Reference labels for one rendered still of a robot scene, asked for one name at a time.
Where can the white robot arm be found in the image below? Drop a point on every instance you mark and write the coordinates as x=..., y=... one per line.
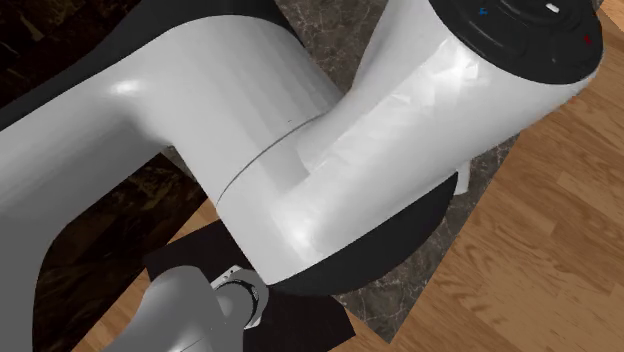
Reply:
x=234, y=112

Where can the black robot stand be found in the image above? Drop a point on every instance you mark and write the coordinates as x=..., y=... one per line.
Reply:
x=304, y=325

